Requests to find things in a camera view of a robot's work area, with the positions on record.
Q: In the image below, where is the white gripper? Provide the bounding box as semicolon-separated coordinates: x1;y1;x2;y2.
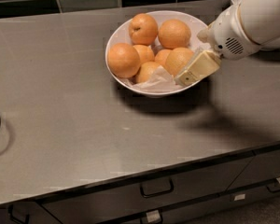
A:
175;5;260;87

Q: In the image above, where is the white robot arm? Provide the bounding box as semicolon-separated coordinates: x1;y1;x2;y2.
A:
175;0;280;87

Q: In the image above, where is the small middle right orange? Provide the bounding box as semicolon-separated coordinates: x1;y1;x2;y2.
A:
155;49;171;66

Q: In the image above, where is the small orange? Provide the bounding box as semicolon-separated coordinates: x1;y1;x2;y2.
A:
133;45;155;64
155;49;171;66
134;62;161;83

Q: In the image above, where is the white paper in bowl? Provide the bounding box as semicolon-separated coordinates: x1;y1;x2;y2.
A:
122;45;203;93

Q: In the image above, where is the small middle left orange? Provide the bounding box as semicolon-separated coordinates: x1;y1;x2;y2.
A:
133;45;155;64

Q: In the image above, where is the white bowl with oranges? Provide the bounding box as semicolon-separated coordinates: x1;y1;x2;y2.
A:
105;10;210;98

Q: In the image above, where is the small front orange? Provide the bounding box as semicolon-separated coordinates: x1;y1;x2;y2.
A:
134;62;161;83

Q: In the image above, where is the grey right drawer front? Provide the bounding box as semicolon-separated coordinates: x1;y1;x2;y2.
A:
229;145;280;189

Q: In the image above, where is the grey drawer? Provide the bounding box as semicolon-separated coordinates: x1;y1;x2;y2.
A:
45;158;251;224
229;145;280;189

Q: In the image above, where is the lower drawer front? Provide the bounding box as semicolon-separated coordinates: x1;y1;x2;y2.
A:
99;179;280;224

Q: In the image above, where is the grey middle drawer front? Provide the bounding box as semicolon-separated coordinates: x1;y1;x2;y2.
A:
45;158;251;224

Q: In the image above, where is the black middle drawer handle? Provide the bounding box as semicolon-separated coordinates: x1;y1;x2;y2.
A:
140;177;175;199

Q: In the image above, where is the black drawer handle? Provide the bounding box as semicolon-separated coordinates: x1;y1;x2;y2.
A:
7;205;30;224
266;182;280;193
140;177;175;199

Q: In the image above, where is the black right drawer handle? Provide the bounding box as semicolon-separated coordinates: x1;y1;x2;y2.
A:
266;182;280;193

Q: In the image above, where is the black left drawer handle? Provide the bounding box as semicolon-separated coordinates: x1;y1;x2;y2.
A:
7;205;30;224

